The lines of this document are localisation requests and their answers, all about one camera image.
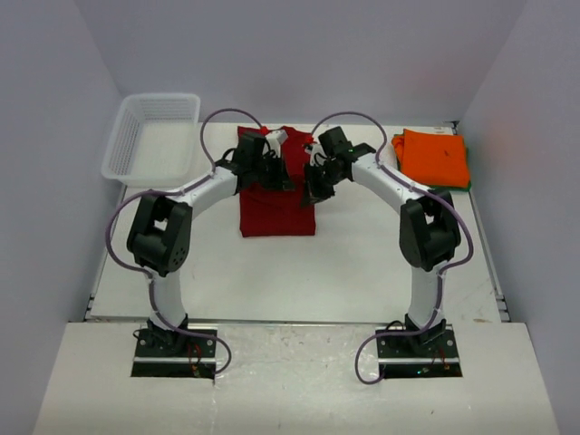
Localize dark red t shirt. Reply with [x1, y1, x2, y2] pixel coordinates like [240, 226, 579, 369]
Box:
[238, 126, 316, 237]

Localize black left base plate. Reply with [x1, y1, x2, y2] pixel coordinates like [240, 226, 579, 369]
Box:
[130, 324, 217, 380]

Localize folded green t shirt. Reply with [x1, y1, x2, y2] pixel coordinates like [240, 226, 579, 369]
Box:
[391, 131, 473, 193]

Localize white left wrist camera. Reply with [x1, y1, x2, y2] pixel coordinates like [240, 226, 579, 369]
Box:
[266, 129, 287, 150]

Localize folded orange t shirt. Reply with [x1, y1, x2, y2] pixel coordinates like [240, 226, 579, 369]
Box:
[391, 128, 470, 187]

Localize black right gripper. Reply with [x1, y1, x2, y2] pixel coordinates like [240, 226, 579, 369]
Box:
[302, 161, 347, 208]

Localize white plastic basket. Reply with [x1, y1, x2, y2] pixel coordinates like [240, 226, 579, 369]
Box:
[101, 92, 200, 188]

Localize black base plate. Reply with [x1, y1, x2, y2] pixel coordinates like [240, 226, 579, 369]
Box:
[376, 326, 463, 380]
[130, 324, 217, 380]

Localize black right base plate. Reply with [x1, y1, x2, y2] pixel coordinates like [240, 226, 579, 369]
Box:
[376, 326, 463, 380]

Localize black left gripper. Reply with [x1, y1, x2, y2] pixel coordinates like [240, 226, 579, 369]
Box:
[249, 152, 294, 190]

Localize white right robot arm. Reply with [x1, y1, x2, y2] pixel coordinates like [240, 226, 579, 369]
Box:
[302, 127, 461, 356]

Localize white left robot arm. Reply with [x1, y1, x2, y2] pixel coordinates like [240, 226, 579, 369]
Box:
[127, 129, 293, 357]

